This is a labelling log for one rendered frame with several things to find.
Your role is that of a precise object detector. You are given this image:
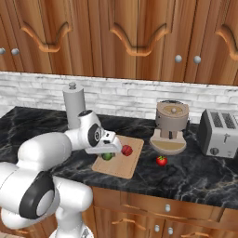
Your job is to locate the wooden cutting board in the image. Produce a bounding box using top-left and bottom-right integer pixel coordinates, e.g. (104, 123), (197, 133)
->
(91, 134), (145, 180)

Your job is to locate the wooden drawer front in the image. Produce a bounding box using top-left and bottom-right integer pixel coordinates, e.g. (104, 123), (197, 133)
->
(91, 186), (225, 223)

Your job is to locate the wooden upper cupboard door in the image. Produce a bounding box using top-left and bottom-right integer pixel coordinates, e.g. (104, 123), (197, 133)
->
(187, 0), (238, 86)
(0, 0), (9, 73)
(7, 0), (95, 78)
(92, 0), (189, 83)

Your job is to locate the wooden lower cupboard door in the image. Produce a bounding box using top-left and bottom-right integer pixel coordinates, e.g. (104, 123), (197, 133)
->
(162, 218), (238, 238)
(83, 205), (165, 238)

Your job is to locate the white paper towel roll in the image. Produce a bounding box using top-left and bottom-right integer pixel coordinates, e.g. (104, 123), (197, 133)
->
(62, 81), (86, 131)

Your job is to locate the green avocado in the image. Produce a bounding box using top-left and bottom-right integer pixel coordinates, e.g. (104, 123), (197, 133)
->
(100, 152), (116, 162)

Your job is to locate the wooden cupboard door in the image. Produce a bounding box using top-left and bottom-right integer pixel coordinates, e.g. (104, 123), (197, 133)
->
(0, 0), (9, 73)
(187, 0), (238, 86)
(7, 0), (95, 78)
(83, 205), (165, 238)
(92, 0), (189, 83)
(162, 218), (238, 238)

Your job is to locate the red tomato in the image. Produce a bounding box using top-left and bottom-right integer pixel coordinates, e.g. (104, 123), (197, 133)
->
(155, 155), (169, 167)

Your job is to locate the beige coffee machine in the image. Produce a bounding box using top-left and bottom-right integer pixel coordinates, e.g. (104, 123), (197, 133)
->
(149, 99), (191, 156)

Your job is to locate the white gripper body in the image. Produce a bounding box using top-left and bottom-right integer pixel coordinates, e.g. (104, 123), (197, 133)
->
(85, 135), (124, 155)

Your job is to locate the silver toaster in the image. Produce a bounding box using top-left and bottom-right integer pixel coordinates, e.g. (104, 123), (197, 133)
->
(197, 108), (238, 159)

